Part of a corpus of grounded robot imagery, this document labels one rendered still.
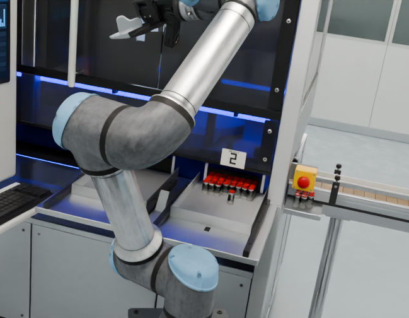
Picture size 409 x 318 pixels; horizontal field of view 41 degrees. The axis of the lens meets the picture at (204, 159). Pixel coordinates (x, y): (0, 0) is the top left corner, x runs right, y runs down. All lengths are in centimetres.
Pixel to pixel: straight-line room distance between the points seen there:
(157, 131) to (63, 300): 156
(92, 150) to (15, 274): 153
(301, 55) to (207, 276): 84
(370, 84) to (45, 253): 479
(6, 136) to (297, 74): 104
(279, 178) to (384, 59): 465
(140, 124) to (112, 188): 21
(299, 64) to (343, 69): 465
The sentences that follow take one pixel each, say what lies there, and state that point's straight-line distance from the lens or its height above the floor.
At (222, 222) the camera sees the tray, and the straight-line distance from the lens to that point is 171.
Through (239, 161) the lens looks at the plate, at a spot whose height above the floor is 102.
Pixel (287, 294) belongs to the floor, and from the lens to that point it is 314.
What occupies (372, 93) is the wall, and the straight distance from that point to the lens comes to 649.
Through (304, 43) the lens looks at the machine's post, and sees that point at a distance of 179.
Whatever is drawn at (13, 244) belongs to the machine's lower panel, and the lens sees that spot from 242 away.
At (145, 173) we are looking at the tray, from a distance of 206.
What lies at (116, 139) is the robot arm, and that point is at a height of 134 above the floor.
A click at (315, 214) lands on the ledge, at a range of 194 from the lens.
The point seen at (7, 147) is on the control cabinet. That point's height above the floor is 93.
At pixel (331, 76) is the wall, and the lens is 646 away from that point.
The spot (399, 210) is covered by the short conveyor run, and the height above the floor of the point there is 92.
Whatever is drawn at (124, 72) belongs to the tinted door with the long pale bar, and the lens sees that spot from 197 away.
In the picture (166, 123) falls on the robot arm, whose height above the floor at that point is 137.
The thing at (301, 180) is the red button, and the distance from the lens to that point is 186.
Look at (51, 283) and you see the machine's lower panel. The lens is 242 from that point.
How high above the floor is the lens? 165
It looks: 20 degrees down
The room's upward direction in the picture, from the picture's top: 7 degrees clockwise
